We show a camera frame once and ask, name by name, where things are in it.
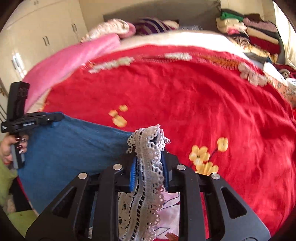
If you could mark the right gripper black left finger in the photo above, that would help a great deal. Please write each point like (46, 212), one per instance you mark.
(133, 174)

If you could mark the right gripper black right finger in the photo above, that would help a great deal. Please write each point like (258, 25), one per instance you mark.
(169, 162)

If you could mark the white wardrobe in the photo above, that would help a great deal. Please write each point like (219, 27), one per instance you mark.
(34, 31)

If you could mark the green fleece clothing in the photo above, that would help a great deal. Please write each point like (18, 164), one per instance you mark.
(14, 203)

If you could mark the red floral bedspread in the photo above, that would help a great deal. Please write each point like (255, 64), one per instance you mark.
(202, 99)

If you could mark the left hand, painted nails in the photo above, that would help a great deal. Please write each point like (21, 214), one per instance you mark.
(8, 141)

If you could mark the grey padded headboard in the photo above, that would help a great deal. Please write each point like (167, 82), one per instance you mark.
(186, 13)

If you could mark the cream curtain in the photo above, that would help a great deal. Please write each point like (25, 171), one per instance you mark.
(287, 35)

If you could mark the purple striped garment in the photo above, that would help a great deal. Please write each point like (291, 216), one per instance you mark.
(148, 26)

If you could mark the floral cream pillow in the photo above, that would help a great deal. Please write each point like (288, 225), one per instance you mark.
(114, 26)

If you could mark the pink velvet quilt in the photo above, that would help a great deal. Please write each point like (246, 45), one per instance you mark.
(53, 69)

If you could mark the stack of folded clothes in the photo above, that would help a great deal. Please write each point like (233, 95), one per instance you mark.
(258, 39)

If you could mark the blue denim pants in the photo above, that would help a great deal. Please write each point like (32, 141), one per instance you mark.
(58, 152)

